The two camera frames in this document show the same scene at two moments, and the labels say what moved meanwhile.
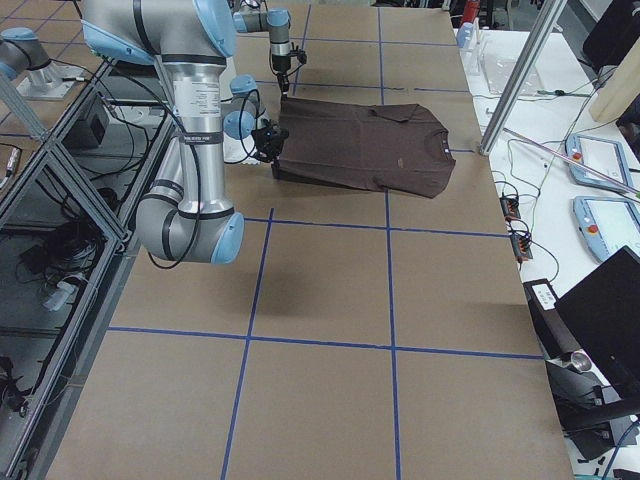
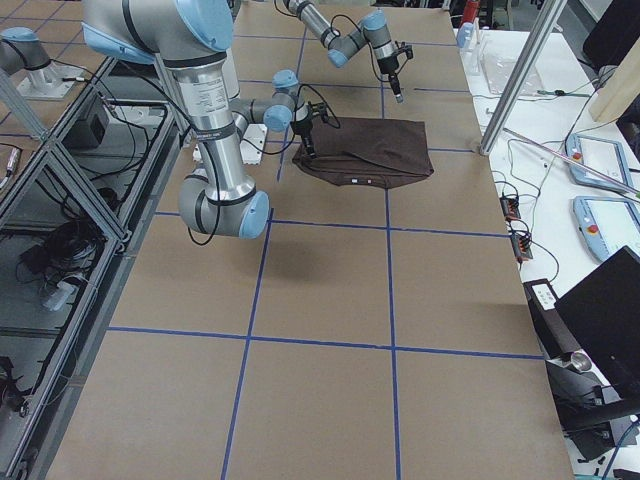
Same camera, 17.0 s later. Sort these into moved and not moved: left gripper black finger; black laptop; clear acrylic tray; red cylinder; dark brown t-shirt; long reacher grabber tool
Moved: dark brown t-shirt; left gripper black finger
Not moved: black laptop; long reacher grabber tool; clear acrylic tray; red cylinder
